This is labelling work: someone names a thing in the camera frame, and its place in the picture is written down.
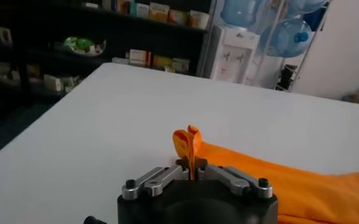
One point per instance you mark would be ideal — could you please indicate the flat white medicine box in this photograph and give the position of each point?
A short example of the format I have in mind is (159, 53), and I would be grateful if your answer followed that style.
(120, 60)

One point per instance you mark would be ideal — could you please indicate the teal white medicine box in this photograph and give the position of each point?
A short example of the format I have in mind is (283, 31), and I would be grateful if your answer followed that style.
(139, 10)

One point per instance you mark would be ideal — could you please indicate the labelled blue water jug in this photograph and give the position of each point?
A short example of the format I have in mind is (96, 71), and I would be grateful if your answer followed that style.
(240, 13)

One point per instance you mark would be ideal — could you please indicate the black shelving unit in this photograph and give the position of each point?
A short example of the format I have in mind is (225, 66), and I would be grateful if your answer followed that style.
(154, 39)

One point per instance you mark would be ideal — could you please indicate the white paper cup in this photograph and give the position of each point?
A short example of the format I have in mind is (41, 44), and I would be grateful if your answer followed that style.
(200, 19)

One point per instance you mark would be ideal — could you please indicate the small black device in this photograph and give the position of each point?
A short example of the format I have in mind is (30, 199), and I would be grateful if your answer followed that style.
(286, 77)

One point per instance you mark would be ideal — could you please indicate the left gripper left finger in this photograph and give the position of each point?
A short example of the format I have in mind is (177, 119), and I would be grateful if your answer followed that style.
(164, 179)

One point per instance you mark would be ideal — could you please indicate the orange green medicine box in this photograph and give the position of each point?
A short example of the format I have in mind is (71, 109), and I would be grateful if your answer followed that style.
(178, 17)

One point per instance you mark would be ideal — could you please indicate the white water dispenser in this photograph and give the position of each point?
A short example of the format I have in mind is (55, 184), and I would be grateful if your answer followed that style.
(234, 58)

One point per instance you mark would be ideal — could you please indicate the yellow green medicine box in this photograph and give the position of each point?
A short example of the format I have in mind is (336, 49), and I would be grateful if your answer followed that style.
(162, 62)

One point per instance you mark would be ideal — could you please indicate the white metal jug rack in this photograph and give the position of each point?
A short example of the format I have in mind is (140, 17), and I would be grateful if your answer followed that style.
(302, 64)

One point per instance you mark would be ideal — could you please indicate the orange t-shirt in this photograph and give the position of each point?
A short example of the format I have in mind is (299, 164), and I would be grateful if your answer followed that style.
(289, 188)

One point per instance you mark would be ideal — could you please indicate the white green medicine box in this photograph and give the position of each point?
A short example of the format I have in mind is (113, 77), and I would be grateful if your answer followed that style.
(181, 65)

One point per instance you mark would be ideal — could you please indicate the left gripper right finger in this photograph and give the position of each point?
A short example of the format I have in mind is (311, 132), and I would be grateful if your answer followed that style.
(228, 179)

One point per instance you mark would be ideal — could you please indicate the red white medicine box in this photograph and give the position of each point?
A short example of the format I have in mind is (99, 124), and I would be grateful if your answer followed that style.
(139, 58)

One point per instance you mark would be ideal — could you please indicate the red orange medicine box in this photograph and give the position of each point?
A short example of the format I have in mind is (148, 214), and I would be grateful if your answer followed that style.
(122, 6)

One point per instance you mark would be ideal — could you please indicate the white green-edged box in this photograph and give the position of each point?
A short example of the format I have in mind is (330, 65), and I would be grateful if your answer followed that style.
(53, 82)

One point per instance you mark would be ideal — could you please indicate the orange yellow medicine box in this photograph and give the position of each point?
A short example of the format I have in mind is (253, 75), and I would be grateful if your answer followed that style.
(159, 12)

